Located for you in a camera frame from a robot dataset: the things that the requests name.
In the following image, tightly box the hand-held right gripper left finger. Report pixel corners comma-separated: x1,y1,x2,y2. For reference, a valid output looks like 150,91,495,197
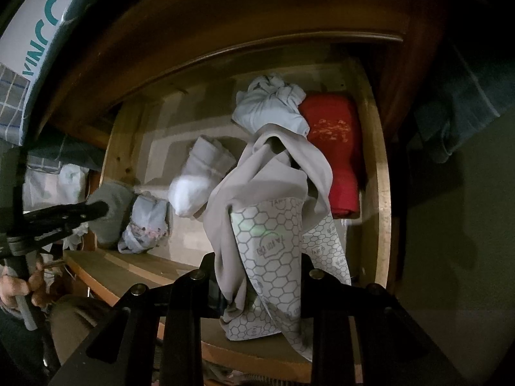
48,254,227,386

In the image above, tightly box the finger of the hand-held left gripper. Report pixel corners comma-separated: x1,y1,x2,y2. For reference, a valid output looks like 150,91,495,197
22,200,110,256

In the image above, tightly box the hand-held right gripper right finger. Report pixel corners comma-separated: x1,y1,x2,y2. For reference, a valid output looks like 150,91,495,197
300,257,468,386

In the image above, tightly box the wooden drawer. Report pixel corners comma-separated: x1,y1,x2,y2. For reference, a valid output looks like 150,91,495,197
64,58,394,375

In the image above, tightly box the pale blue floral underwear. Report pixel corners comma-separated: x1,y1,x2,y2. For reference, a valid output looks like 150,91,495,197
118,192,170,255

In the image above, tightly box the pale drawer liner sheet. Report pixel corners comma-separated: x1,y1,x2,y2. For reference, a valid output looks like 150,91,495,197
135,82,258,268

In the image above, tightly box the red underwear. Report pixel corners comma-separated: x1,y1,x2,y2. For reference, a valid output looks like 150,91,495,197
300,94,361,218

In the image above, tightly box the light grey knotted underwear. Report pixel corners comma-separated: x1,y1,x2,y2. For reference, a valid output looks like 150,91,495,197
232,73,311,138

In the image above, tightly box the person's left hand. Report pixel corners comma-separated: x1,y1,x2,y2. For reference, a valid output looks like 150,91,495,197
0,255,52,311

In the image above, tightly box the white plastic bag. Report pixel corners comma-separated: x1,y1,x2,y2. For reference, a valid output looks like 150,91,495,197
22,164,90,251

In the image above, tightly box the plaid bedding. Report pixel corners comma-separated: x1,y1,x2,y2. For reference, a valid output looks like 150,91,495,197
0,62,102,172

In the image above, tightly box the white shoe box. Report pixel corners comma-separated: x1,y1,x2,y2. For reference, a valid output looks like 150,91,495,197
0,0,82,86

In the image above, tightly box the wooden cabinet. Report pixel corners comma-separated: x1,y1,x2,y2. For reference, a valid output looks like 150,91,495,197
34,0,487,290

